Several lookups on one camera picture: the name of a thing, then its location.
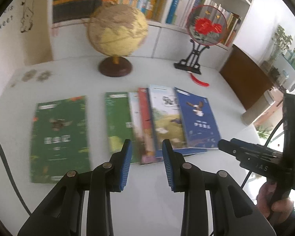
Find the beige thermos bottle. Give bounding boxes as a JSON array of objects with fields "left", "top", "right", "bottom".
[{"left": 241, "top": 90, "right": 275, "bottom": 126}]

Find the red fairy tale book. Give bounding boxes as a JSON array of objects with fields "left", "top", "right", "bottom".
[{"left": 138, "top": 87, "right": 156, "bottom": 164}]

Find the black cable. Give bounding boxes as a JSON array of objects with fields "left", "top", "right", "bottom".
[{"left": 0, "top": 126, "right": 31, "bottom": 215}]

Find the green potted plant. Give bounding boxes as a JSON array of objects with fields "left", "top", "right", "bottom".
[{"left": 256, "top": 125, "right": 273, "bottom": 139}]

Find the olive green insect book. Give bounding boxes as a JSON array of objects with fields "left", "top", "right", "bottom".
[{"left": 128, "top": 92, "right": 156, "bottom": 165}]

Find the glass vase with dried flowers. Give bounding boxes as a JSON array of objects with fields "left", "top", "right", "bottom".
[{"left": 265, "top": 25, "right": 293, "bottom": 71}]

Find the dark blue bird book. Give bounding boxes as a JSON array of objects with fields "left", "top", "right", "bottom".
[{"left": 154, "top": 86, "right": 222, "bottom": 158}]

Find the white bookshelf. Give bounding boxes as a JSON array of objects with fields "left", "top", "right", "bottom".
[{"left": 47, "top": 0, "right": 253, "bottom": 68}]

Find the person right hand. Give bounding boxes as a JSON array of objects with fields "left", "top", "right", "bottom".
[{"left": 256, "top": 183, "right": 295, "bottom": 218}]

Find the white rabbit cover book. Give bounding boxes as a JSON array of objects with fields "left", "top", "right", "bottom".
[{"left": 148, "top": 85, "right": 186, "bottom": 150}]

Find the white blue book row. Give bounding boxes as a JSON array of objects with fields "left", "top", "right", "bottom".
[{"left": 165, "top": 0, "right": 241, "bottom": 46}]

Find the embroidered round fan on stand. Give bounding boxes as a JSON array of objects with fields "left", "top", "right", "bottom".
[{"left": 174, "top": 5, "right": 227, "bottom": 75}]

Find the green yellow flower book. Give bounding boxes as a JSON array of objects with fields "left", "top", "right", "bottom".
[{"left": 105, "top": 92, "right": 139, "bottom": 163}]

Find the red tassel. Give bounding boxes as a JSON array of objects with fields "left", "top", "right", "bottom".
[{"left": 187, "top": 70, "right": 210, "bottom": 88}]

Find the yellow desk globe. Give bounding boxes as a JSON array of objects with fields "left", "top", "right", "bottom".
[{"left": 87, "top": 4, "right": 148, "bottom": 77}]

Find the green beetle insect book 02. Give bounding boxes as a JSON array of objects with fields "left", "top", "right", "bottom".
[{"left": 30, "top": 96, "right": 90, "bottom": 184}]

